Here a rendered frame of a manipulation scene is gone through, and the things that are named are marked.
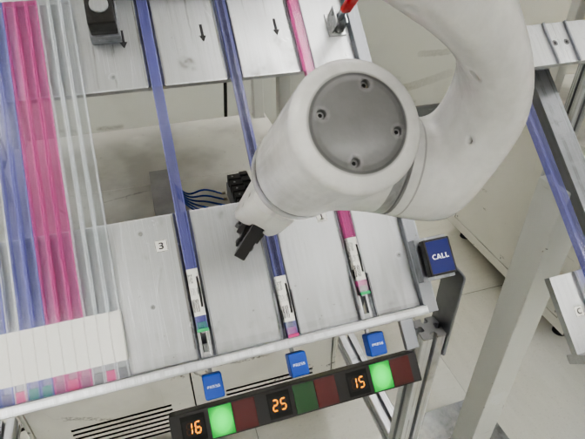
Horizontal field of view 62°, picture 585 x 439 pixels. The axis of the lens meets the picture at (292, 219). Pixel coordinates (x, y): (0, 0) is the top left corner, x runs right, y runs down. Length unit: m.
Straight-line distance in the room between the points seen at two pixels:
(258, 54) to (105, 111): 1.84
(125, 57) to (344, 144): 0.51
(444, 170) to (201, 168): 0.94
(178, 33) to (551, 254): 0.70
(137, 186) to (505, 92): 0.99
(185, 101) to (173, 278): 1.95
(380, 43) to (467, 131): 2.44
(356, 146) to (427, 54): 2.65
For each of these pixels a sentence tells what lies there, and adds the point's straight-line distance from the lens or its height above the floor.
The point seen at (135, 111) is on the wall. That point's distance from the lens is 2.55.
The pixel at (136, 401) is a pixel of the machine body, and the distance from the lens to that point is 1.20.
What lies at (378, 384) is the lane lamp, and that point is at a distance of 0.71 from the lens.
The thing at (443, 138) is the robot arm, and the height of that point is 1.07.
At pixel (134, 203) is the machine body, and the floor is 0.62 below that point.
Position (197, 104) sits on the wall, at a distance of 2.56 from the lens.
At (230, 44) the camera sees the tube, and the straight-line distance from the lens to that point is 0.75.
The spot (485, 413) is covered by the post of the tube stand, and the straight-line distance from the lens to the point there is 1.27.
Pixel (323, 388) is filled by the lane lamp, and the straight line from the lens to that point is 0.69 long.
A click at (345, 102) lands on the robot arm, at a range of 0.29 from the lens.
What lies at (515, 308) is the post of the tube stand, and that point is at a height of 0.54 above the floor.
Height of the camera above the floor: 1.22
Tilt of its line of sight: 36 degrees down
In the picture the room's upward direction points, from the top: straight up
